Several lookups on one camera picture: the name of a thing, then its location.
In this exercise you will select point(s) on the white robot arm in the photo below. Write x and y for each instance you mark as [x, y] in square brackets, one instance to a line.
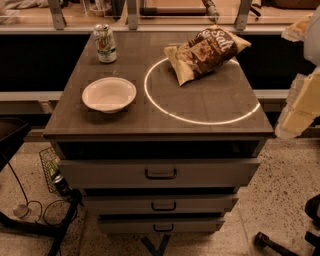
[303, 100]

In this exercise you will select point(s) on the white paper bowl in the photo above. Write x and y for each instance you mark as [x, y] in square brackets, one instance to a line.
[109, 95]

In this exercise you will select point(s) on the brown salt chip bag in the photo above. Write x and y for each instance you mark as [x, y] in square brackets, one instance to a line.
[210, 49]

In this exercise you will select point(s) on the grey drawer cabinet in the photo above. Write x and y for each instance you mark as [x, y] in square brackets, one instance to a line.
[215, 117]

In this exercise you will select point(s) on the top grey drawer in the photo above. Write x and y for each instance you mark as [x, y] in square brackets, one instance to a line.
[121, 174]

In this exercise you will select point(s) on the grey drawer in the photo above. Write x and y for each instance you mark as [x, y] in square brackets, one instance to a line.
[121, 174]
[210, 225]
[127, 205]

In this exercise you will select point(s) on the middle grey drawer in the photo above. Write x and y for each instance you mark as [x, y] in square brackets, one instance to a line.
[127, 205]

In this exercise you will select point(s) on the white green soda can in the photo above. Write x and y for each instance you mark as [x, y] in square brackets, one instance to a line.
[105, 44]

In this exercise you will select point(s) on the bottom grey drawer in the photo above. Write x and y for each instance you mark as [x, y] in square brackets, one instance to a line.
[210, 225]

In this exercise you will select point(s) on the dark can in basket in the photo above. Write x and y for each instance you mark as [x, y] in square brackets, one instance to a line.
[61, 185]

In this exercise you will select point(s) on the black stand on left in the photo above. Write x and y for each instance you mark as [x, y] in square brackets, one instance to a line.
[34, 222]

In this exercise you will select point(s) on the black chair base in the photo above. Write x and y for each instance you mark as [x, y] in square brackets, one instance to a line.
[293, 232]

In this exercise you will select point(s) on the wire mesh basket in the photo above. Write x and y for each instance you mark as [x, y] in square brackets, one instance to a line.
[53, 176]

